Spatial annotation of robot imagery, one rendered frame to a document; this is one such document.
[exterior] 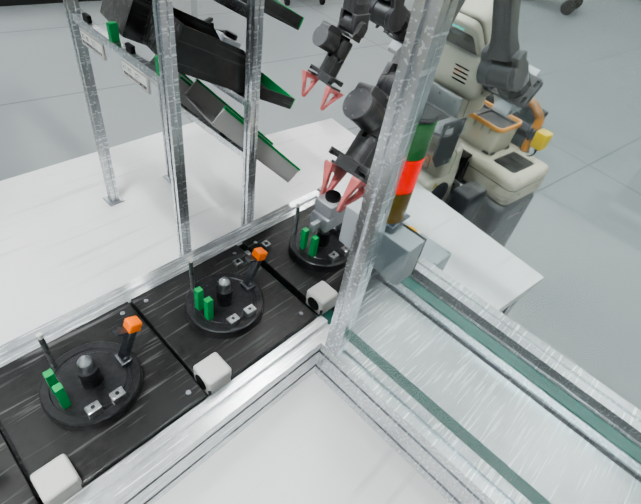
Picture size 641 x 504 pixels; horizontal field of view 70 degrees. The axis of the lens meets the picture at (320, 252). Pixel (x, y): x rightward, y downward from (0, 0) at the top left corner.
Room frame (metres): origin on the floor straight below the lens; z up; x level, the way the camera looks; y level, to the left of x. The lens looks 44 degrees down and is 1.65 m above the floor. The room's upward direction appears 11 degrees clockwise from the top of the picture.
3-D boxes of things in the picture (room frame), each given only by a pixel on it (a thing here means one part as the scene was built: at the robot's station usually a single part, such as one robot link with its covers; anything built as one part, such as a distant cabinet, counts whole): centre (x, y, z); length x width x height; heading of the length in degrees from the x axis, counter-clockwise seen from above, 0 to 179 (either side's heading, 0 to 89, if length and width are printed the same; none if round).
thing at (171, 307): (0.51, 0.15, 1.01); 0.24 x 0.24 x 0.13; 53
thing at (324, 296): (0.58, -0.02, 0.97); 0.05 x 0.05 x 0.04; 53
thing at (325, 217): (0.71, 0.00, 1.08); 0.08 x 0.04 x 0.07; 143
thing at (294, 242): (0.72, 0.00, 0.98); 0.14 x 0.14 x 0.02
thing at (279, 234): (0.72, 0.00, 0.96); 0.24 x 0.24 x 0.02; 53
